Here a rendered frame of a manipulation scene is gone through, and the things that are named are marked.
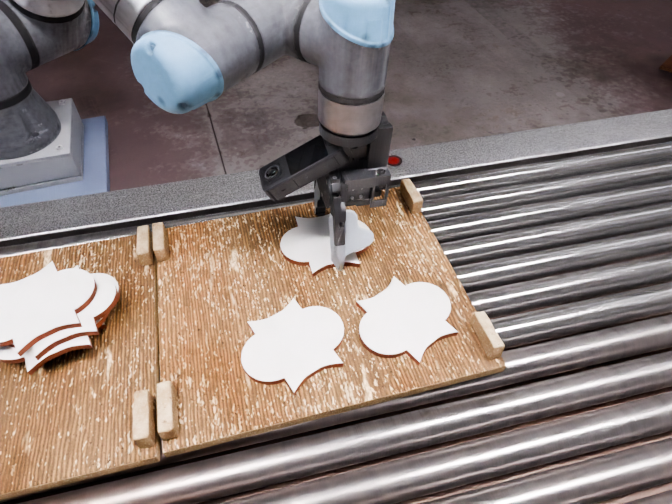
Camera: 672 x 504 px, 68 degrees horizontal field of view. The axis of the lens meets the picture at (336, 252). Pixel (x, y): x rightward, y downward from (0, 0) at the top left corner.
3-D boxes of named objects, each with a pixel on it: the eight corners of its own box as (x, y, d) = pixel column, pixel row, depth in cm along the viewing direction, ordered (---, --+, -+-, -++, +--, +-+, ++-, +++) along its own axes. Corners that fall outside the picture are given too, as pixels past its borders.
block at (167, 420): (161, 393, 58) (154, 382, 56) (177, 389, 58) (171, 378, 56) (162, 443, 54) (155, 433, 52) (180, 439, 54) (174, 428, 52)
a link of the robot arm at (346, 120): (327, 109, 53) (310, 72, 58) (326, 144, 56) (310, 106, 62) (393, 102, 55) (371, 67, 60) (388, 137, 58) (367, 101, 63)
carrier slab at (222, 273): (158, 236, 77) (155, 229, 76) (405, 192, 84) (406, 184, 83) (165, 458, 55) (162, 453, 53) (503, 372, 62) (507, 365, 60)
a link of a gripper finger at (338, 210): (348, 248, 65) (344, 183, 62) (337, 250, 65) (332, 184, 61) (339, 236, 69) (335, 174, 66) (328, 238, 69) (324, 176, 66)
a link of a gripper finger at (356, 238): (378, 272, 69) (375, 208, 65) (337, 279, 68) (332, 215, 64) (371, 264, 72) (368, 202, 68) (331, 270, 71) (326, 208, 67)
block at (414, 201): (398, 191, 82) (400, 178, 80) (409, 189, 82) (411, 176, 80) (411, 215, 78) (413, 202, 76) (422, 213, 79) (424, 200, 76)
